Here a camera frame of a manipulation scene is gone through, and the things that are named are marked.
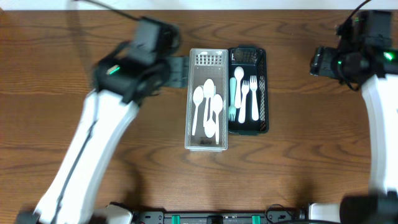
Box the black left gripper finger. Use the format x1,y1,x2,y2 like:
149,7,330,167
167,56,189,72
163,70,188,88

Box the white plastic spoon angled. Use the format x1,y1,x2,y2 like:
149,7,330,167
203,78,214,125

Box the white plastic spoon upside-down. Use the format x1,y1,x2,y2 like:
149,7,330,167
204,115,216,138

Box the small white plastic spoon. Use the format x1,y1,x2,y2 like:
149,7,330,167
234,67,244,108

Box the pale green plastic fork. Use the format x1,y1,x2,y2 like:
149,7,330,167
229,77,237,122

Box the white plastic fork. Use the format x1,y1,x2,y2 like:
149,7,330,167
238,81,249,124
249,75,259,121

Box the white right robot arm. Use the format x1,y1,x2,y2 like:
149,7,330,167
308,47,397,223

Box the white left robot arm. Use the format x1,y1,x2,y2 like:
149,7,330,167
15,56,189,223

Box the clear plastic basket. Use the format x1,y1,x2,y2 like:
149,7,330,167
185,49,229,152

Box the black plastic basket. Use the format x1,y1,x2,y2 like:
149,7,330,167
228,45,269,136

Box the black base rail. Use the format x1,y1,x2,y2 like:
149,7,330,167
93,203,312,224

